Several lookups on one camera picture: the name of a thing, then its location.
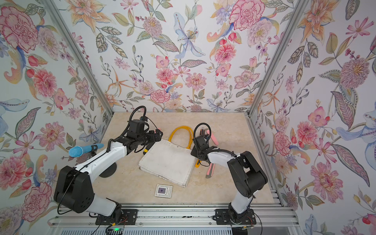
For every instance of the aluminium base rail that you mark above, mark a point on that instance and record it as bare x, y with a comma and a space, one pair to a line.
180, 219

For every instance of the black microphone stand base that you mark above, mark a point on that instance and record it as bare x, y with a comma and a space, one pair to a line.
109, 171

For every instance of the pink utility knife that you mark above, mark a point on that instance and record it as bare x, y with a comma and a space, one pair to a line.
212, 137
210, 171

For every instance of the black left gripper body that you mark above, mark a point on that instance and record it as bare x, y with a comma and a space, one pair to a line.
150, 136

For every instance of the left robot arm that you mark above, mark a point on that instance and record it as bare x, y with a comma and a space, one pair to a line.
74, 188

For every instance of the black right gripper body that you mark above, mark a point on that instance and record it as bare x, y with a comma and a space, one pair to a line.
196, 153

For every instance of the blue foam microphone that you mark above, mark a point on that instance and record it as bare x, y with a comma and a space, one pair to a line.
78, 151

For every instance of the yellow black utility knife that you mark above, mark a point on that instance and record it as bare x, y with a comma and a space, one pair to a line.
147, 148

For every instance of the small square marker card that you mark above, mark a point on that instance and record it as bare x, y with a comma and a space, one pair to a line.
163, 191

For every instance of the aluminium corner post right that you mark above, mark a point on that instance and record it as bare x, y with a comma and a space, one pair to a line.
297, 13

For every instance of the aluminium corner post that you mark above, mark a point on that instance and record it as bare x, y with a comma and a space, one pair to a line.
297, 13
56, 17

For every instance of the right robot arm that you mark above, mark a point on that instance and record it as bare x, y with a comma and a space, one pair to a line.
247, 174

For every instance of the white canvas pouch yellow handles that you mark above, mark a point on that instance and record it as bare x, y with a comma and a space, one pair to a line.
169, 161

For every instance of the aluminium corner post left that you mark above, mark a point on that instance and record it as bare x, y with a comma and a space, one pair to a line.
56, 17

